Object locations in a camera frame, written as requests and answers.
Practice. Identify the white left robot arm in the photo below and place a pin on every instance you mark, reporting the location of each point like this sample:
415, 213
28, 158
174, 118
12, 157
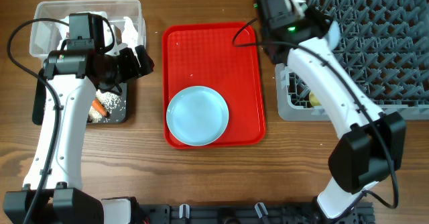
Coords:
52, 189

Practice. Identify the clear plastic bin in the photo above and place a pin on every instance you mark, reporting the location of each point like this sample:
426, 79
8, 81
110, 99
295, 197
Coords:
45, 35

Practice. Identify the white rice pile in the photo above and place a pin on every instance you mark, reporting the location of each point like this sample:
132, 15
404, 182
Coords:
115, 105

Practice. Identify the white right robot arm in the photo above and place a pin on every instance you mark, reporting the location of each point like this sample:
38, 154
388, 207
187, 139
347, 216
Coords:
371, 142

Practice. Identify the red plastic tray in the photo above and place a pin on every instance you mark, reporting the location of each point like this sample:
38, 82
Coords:
220, 56

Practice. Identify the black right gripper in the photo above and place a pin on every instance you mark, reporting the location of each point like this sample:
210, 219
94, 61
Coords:
320, 26

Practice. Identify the white paper napkin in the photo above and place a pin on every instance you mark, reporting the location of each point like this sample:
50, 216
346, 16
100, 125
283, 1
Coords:
129, 35

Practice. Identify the light blue plate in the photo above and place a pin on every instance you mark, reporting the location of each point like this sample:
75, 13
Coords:
197, 116

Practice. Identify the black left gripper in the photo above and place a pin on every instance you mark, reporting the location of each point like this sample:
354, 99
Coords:
133, 70

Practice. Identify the black waste tray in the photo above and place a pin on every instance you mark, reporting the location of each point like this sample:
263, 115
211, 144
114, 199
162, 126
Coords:
40, 101

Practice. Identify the light blue small bowl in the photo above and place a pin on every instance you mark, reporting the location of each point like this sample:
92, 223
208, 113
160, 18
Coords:
333, 36

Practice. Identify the orange carrot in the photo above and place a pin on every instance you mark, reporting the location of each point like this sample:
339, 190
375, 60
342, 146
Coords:
99, 107

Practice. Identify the grey dishwasher rack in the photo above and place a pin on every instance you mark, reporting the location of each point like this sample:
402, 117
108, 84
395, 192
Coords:
384, 48

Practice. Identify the yellow plastic cup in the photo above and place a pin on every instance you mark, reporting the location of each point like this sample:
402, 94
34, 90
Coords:
313, 100

